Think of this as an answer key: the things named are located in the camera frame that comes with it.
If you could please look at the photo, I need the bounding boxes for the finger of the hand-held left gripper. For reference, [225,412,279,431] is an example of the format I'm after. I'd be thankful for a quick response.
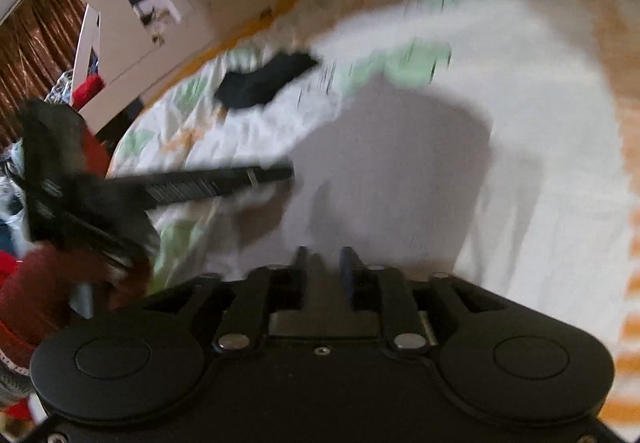
[144,165,295,212]

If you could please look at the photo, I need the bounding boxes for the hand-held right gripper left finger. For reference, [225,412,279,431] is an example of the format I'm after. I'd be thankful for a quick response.
[135,247,311,352]

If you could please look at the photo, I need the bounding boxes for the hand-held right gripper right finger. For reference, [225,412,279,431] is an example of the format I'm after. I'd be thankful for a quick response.
[340,247,521,354]

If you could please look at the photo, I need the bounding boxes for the grey hoodie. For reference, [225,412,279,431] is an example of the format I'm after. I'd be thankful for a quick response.
[239,78,495,285]

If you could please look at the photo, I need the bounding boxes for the person's left forearm red sleeve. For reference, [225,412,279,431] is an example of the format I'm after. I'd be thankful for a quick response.
[0,247,153,374]

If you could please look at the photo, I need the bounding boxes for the red cloth item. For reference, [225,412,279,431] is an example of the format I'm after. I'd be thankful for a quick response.
[71,75,106,106]

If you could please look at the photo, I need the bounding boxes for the black cloth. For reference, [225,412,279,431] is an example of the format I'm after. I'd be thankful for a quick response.
[214,51,321,112]

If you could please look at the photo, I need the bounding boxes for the brown curtain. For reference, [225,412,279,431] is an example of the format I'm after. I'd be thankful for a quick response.
[0,0,89,148]

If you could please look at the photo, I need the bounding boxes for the white pole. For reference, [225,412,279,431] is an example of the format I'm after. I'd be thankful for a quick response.
[74,4,104,98]

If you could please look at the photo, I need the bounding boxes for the white leaf-print duvet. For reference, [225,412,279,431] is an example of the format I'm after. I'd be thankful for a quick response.
[107,0,640,434]

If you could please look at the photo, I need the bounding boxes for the wooden bed frame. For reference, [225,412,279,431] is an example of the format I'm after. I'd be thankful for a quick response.
[47,0,640,134]

